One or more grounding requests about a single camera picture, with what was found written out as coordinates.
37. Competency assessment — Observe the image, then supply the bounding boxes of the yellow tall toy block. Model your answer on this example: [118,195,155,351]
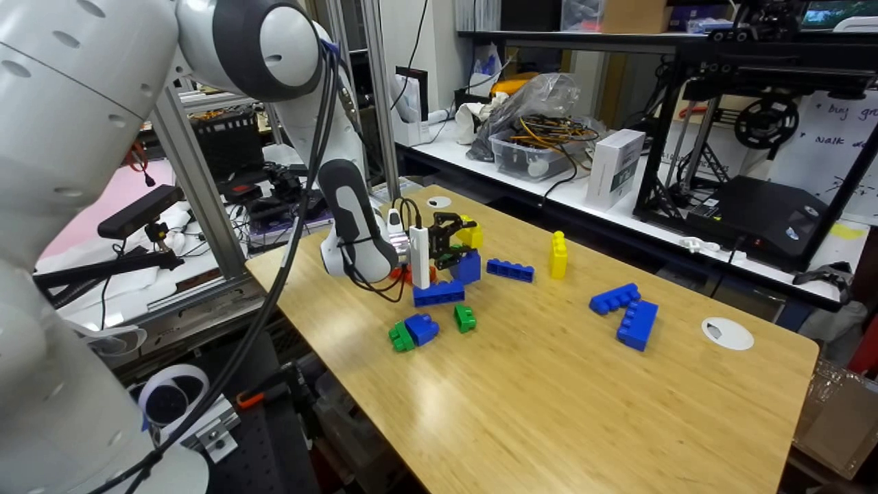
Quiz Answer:
[546,228,571,283]

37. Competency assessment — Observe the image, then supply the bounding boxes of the aluminium profile post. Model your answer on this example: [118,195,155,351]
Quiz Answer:
[148,90,250,285]

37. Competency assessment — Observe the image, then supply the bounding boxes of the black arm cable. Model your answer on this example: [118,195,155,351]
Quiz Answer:
[84,37,346,494]

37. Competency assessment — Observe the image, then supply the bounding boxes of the blue square toy block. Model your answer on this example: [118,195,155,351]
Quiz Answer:
[450,251,483,288]

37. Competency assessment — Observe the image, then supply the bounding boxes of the black frame 3D printer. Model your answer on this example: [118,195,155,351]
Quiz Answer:
[627,31,878,272]

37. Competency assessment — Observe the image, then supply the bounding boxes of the brown cardboard box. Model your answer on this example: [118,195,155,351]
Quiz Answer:
[789,361,878,484]

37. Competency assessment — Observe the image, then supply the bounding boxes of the white tape ring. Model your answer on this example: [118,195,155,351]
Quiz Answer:
[133,362,213,435]

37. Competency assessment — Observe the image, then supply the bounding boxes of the whiteboard with handwriting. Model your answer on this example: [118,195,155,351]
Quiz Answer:
[762,89,878,228]

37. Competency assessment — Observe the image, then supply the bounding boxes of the blue wide toy block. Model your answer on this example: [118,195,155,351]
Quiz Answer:
[613,300,662,354]

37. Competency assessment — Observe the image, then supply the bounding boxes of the coiled yellow cables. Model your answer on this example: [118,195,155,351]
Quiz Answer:
[504,112,597,154]

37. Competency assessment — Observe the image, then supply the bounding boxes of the clear plastic storage bin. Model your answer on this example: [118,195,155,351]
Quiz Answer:
[489,126,597,185]

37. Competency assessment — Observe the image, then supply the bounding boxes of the black filament spool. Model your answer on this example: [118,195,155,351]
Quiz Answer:
[733,95,800,152]

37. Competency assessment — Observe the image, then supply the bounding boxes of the blue long toy block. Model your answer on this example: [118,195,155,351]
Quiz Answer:
[483,255,537,285]
[586,281,642,320]
[410,278,469,310]

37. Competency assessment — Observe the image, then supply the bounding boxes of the black electronics box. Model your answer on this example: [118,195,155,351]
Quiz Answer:
[190,112,269,188]

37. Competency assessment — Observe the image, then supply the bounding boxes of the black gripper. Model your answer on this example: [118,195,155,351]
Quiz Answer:
[424,208,474,272]

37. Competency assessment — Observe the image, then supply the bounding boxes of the white cardboard box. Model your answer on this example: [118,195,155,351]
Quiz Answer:
[583,126,648,208]

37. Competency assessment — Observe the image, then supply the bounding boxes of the aluminium bracket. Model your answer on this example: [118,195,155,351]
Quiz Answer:
[155,391,243,465]

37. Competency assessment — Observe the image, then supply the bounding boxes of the pink foam sheet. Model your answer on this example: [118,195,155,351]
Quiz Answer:
[36,160,180,263]

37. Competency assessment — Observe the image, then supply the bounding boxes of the black camera on stand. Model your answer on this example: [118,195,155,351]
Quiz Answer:
[96,182,185,241]

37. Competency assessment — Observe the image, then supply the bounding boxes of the blue small toy block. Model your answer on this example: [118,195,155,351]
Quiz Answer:
[404,310,441,350]

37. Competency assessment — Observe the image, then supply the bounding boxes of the green small toy block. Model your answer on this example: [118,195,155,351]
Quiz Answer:
[453,303,479,336]
[386,320,417,358]

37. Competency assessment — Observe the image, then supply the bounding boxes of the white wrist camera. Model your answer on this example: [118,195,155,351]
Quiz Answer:
[406,224,434,292]

